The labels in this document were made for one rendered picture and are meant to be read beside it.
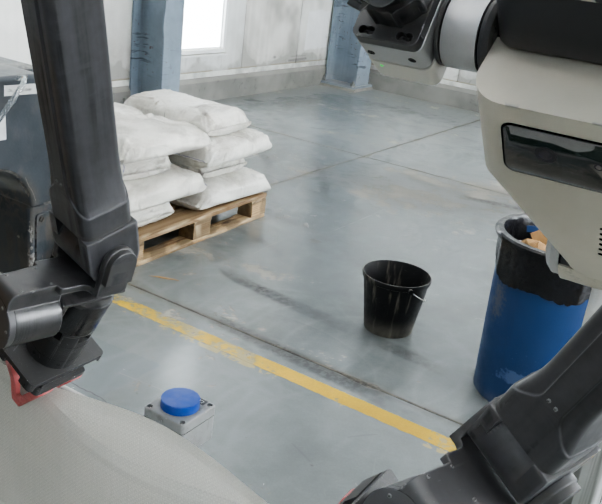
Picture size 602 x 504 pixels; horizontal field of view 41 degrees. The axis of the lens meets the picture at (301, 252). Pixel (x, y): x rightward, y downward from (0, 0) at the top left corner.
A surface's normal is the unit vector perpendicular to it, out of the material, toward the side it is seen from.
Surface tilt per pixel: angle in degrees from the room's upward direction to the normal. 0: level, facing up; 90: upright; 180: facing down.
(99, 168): 102
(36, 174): 90
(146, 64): 90
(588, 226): 130
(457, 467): 31
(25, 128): 90
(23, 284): 14
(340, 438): 0
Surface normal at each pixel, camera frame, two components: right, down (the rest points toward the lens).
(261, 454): 0.12, -0.92
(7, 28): 0.83, 0.29
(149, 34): -0.54, 0.25
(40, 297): 0.69, 0.54
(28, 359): 0.51, -0.66
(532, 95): -0.25, -0.55
